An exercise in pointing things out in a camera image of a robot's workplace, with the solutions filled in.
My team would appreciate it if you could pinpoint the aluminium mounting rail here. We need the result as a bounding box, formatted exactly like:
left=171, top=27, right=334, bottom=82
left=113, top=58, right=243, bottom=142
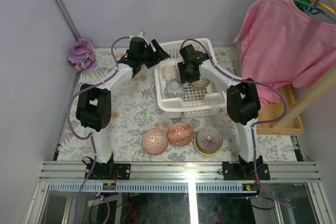
left=38, top=161, right=321, bottom=183

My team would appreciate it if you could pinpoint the purple striped bowl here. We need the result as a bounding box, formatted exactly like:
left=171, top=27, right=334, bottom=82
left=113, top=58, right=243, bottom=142
left=196, top=126, right=224, bottom=152

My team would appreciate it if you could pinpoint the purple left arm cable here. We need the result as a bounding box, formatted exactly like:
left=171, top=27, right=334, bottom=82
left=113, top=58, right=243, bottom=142
left=66, top=35, right=137, bottom=141

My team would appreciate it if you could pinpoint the brown checker pattern bowl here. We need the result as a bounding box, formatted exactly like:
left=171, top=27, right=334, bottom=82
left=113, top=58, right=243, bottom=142
left=190, top=76, right=211, bottom=90

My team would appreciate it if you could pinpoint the floral table mat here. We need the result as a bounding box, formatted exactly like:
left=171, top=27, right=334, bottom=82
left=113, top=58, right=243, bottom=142
left=57, top=47, right=297, bottom=162

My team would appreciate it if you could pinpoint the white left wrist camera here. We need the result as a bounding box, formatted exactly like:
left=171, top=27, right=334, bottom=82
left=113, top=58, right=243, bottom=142
left=137, top=31, right=145, bottom=39

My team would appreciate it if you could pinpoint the green clothes hanger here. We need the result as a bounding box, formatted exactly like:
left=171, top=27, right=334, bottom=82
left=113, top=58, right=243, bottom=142
left=293, top=0, right=335, bottom=15

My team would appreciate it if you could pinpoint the pink t-shirt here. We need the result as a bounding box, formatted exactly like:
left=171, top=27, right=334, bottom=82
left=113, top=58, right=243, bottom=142
left=233, top=0, right=336, bottom=104

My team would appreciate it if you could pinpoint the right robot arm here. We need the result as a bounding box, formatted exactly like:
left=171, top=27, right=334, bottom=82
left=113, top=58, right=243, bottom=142
left=177, top=45, right=261, bottom=179

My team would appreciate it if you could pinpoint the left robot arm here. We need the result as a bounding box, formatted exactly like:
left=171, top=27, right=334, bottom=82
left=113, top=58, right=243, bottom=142
left=76, top=36, right=170, bottom=179

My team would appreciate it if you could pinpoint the red eye pattern bowl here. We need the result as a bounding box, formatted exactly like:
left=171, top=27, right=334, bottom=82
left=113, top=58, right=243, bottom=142
left=141, top=128, right=169, bottom=155

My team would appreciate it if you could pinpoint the yellow rimmed bottom bowl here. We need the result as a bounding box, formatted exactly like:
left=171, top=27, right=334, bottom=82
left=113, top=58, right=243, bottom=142
left=194, top=143, right=221, bottom=156

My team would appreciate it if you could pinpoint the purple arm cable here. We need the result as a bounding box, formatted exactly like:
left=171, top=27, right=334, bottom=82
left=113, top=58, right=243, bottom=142
left=66, top=35, right=137, bottom=141
left=180, top=38, right=296, bottom=210

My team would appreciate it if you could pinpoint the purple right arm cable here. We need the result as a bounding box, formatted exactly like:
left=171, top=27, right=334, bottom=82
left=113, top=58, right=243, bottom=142
left=180, top=38, right=296, bottom=210

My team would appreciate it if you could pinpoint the white plastic dish rack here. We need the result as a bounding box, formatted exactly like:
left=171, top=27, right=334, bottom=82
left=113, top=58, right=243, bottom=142
left=154, top=40, right=227, bottom=119

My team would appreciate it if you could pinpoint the purple folded cloth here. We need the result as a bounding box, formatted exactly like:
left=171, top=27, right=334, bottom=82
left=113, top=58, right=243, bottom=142
left=67, top=38, right=98, bottom=72

